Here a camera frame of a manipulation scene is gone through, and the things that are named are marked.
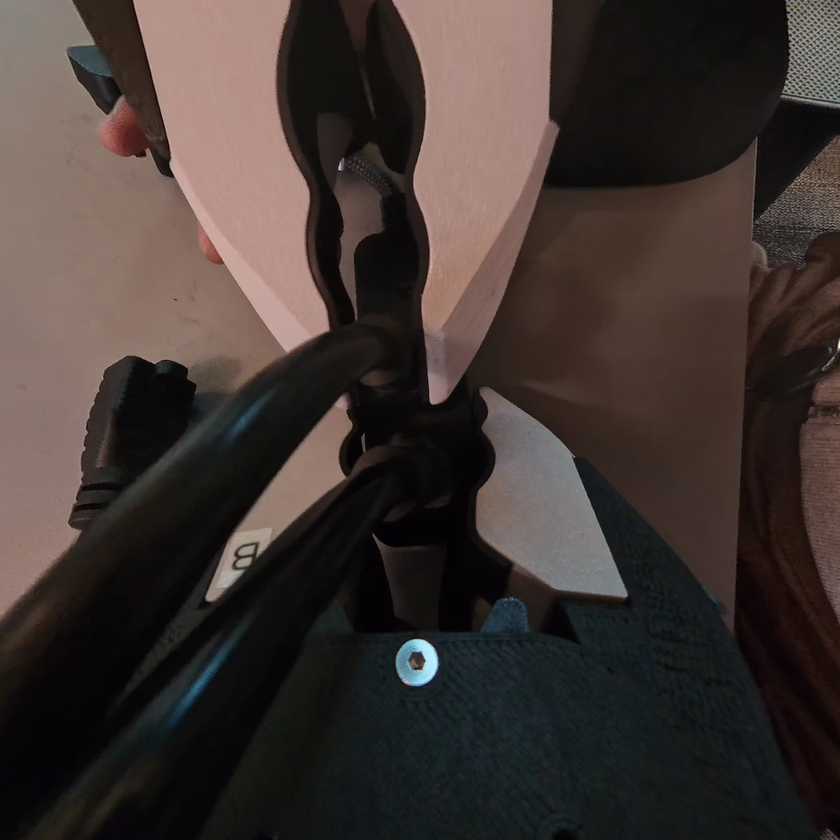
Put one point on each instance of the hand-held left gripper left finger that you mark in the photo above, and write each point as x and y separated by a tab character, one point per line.
244	571

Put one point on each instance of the grey zip hoodie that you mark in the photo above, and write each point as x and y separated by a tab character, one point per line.
827	492

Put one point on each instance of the black ribbed socket connector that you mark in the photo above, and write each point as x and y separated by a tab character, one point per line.
131	426

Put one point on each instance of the metal zipper pull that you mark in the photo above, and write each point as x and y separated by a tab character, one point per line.
807	367

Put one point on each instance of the grey mesh chair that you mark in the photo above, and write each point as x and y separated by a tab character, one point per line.
814	46

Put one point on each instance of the black power plug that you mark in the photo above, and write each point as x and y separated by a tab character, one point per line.
384	275

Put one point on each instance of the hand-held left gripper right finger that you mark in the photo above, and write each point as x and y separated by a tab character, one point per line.
544	518

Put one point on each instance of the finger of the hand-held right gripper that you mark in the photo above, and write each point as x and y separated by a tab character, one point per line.
485	164
223	164

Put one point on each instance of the person's right hand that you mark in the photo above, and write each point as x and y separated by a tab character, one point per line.
121	134

